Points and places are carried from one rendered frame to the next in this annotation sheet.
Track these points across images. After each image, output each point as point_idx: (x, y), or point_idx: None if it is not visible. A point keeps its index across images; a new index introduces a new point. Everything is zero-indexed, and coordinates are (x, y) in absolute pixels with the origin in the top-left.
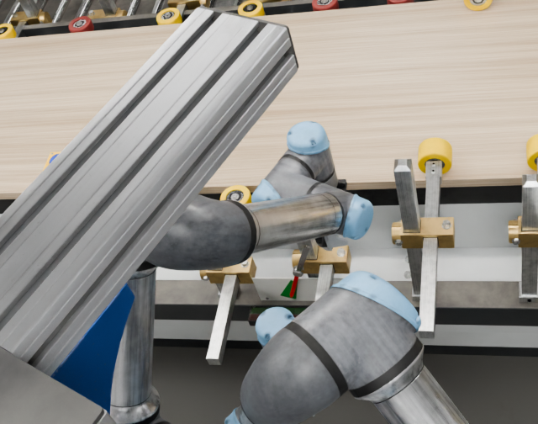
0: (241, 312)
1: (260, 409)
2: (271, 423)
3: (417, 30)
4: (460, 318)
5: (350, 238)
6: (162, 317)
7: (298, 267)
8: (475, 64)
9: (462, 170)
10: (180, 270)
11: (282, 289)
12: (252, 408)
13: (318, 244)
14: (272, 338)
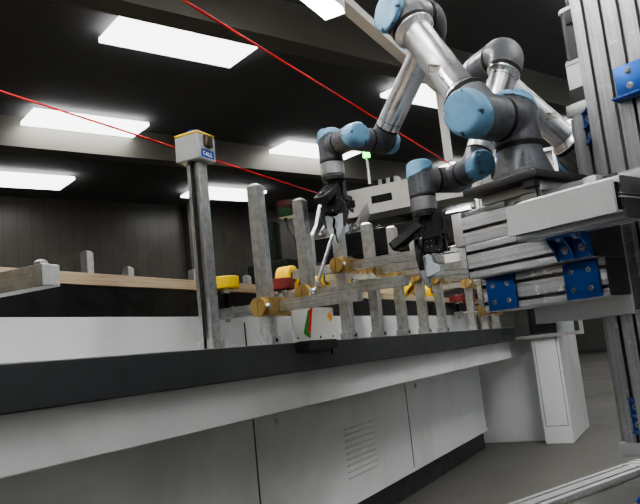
0: (289, 356)
1: (517, 48)
2: (522, 57)
3: None
4: (373, 351)
5: (398, 144)
6: (241, 374)
7: (319, 278)
8: None
9: None
10: (443, 28)
11: (304, 324)
12: (515, 50)
13: (346, 217)
14: (490, 42)
